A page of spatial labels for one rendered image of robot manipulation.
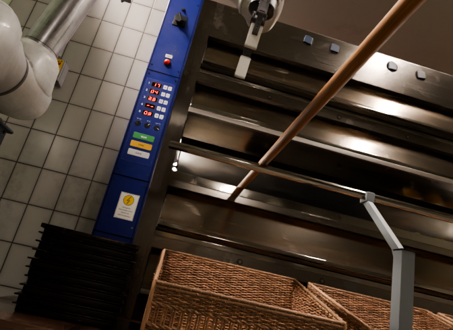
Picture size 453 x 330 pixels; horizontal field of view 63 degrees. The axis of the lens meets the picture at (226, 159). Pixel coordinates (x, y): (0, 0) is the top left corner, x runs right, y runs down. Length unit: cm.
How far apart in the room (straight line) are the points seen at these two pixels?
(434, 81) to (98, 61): 174
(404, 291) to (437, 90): 140
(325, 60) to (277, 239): 96
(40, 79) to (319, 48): 139
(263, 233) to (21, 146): 105
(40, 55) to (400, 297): 118
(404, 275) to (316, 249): 60
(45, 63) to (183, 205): 77
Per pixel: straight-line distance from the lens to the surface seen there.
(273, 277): 157
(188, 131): 166
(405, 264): 115
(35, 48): 119
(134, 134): 162
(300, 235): 167
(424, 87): 227
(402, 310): 114
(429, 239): 198
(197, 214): 157
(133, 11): 197
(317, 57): 203
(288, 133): 104
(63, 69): 175
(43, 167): 166
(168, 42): 184
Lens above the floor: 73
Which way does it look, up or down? 20 degrees up
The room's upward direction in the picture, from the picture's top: 13 degrees clockwise
